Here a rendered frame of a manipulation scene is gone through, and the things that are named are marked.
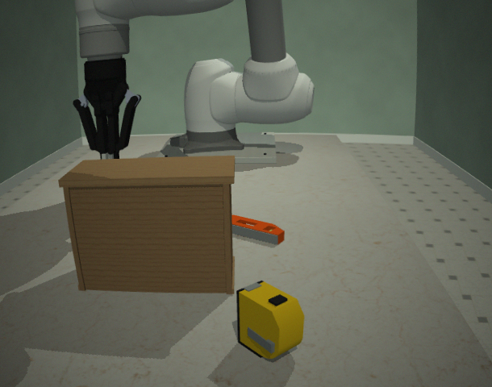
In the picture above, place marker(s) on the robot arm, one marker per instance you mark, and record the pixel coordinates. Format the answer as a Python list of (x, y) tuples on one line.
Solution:
[(271, 90)]

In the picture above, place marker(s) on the orange spirit level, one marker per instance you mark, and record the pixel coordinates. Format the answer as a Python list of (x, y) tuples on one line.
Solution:
[(263, 231)]

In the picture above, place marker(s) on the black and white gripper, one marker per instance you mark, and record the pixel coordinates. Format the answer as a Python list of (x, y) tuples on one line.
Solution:
[(105, 97)]

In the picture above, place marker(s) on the brown wooden cabinet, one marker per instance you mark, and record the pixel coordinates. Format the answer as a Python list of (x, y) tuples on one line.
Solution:
[(156, 225)]

